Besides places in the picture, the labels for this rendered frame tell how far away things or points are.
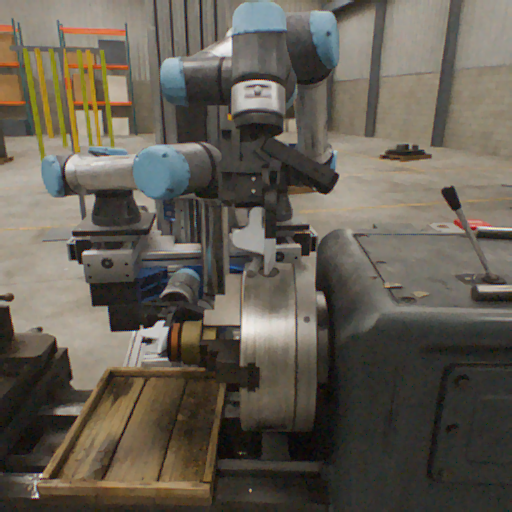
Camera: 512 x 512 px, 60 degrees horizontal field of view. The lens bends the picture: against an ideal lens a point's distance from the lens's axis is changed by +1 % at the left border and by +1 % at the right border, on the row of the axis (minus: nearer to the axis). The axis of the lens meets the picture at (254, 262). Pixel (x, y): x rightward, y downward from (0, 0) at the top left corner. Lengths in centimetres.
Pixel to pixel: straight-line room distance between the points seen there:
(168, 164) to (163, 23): 68
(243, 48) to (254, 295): 37
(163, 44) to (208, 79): 81
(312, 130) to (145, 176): 49
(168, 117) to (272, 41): 94
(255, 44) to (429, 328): 44
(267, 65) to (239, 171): 14
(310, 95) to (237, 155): 59
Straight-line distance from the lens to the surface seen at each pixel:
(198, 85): 77
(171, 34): 158
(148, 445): 97
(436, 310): 66
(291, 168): 62
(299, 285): 76
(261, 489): 90
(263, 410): 77
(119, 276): 134
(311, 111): 122
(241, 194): 60
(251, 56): 64
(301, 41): 110
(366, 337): 63
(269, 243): 59
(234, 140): 62
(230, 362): 74
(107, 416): 106
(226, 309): 87
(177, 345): 86
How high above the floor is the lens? 152
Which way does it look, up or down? 20 degrees down
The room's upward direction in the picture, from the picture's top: straight up
